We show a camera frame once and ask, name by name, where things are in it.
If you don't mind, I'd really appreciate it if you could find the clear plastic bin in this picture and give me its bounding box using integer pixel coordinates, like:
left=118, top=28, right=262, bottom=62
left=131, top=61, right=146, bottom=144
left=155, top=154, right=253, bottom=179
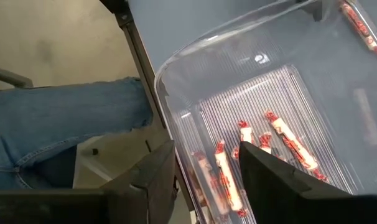
left=154, top=0, right=377, bottom=224

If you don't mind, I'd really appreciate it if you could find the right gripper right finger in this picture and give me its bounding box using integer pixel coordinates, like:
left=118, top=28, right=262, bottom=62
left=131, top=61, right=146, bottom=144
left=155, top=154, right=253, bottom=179
left=238, top=141, right=377, bottom=224

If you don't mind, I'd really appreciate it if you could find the person's leg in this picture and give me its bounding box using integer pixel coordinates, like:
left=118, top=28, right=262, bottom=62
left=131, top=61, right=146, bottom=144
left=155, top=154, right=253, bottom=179
left=0, top=77, right=154, bottom=191

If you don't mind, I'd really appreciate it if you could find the grey chair armrest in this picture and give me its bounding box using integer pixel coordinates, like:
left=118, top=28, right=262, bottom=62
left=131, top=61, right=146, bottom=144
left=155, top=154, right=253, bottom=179
left=0, top=65, right=34, bottom=90

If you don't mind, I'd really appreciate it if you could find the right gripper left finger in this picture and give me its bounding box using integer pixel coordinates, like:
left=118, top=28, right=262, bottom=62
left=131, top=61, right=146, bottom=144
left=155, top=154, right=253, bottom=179
left=0, top=139, right=177, bottom=224

